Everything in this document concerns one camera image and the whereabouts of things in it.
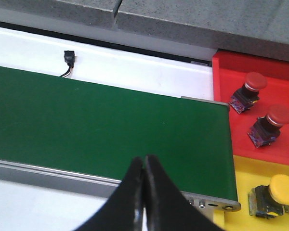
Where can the red mushroom push button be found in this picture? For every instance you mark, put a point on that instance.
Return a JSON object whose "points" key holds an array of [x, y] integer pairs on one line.
{"points": [[245, 97]]}

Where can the green conveyor belt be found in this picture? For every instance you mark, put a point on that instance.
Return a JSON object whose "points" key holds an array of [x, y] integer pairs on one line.
{"points": [[95, 129]]}

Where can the silver aluminium conveyor rail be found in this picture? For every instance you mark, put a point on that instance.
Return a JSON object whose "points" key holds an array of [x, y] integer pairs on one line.
{"points": [[92, 185]]}

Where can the yellow plastic tray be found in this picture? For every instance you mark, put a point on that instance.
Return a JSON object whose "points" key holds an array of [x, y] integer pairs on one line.
{"points": [[249, 174]]}

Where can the grey stone slab right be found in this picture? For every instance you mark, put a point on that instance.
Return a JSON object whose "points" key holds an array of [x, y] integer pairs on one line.
{"points": [[256, 27]]}

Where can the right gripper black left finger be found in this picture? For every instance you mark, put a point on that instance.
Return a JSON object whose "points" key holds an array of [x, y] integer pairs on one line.
{"points": [[123, 211]]}

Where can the black sensor with cable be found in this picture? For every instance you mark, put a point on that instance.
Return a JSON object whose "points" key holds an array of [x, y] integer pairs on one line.
{"points": [[69, 58]]}

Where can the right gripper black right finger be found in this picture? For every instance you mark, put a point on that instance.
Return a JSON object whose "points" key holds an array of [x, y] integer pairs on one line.
{"points": [[166, 207]]}

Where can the grey stone slab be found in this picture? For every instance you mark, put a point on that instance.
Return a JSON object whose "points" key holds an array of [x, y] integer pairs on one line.
{"points": [[256, 27], [47, 13]]}

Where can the orange red object at edge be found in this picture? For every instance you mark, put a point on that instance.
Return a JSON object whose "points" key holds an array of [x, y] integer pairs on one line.
{"points": [[229, 71]]}

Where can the grey stone slab left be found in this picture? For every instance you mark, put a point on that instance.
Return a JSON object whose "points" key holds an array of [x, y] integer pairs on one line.
{"points": [[47, 13]]}

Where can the yellow mushroom push button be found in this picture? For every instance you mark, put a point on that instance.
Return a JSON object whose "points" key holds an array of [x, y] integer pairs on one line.
{"points": [[272, 200]]}

